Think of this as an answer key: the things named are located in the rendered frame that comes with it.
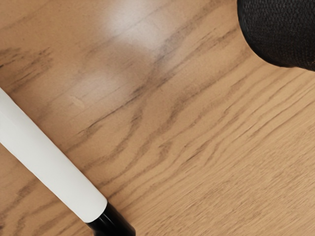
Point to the white marker pen black cap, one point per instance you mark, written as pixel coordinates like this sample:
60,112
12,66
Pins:
44,157

